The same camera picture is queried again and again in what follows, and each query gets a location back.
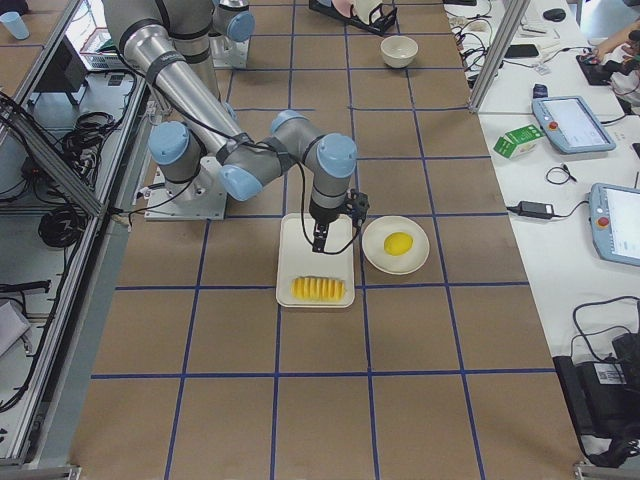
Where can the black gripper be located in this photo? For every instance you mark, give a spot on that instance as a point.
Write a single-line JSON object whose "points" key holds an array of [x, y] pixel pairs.
{"points": [[323, 216]]}

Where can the yellow sliced bread loaf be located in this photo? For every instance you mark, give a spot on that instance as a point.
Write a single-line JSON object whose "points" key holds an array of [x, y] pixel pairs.
{"points": [[318, 289]]}

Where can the white round plate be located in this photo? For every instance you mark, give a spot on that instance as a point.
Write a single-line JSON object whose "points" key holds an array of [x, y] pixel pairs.
{"points": [[373, 240]]}

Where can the cream plate in rack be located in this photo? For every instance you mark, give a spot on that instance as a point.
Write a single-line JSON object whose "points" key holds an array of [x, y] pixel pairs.
{"points": [[368, 11]]}

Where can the pink plate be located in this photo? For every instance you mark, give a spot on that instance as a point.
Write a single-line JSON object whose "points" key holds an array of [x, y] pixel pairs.
{"points": [[343, 7]]}

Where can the white rectangular tray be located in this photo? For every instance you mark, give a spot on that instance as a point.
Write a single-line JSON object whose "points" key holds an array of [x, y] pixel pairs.
{"points": [[296, 260]]}

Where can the yellow lemon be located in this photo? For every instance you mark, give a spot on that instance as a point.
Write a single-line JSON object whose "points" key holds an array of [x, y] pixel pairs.
{"points": [[398, 243]]}

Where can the beige ceramic bowl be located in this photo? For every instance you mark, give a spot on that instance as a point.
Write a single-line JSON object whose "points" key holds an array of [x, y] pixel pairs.
{"points": [[398, 51]]}

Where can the black power adapter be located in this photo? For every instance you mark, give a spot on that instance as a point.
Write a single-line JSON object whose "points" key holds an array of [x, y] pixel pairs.
{"points": [[536, 210]]}

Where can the green white carton box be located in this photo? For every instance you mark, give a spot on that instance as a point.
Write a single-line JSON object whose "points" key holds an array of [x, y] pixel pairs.
{"points": [[518, 142]]}

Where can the black smartphone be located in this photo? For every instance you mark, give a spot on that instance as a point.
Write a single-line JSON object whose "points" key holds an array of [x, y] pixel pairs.
{"points": [[521, 51]]}

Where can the far teach pendant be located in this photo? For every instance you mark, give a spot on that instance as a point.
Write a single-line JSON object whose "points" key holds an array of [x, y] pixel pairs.
{"points": [[571, 126]]}

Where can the teach pendant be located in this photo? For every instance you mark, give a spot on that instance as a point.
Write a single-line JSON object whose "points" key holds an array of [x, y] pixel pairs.
{"points": [[571, 126], [614, 221]]}

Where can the near teach pendant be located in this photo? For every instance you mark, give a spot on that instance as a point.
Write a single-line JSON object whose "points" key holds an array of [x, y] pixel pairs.
{"points": [[614, 221]]}

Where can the black computer mouse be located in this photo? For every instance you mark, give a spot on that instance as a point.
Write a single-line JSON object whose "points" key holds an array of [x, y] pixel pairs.
{"points": [[554, 15]]}

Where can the light blue cup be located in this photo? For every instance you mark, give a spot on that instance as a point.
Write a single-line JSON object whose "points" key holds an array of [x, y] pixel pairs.
{"points": [[15, 25]]}

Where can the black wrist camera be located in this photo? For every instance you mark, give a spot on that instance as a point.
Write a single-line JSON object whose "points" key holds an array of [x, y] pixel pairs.
{"points": [[358, 206]]}

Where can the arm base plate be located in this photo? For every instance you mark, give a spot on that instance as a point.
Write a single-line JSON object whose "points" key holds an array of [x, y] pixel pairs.
{"points": [[228, 54], [204, 199]]}

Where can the aluminium frame post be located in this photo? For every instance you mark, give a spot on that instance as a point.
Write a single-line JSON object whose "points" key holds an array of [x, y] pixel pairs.
{"points": [[506, 31]]}

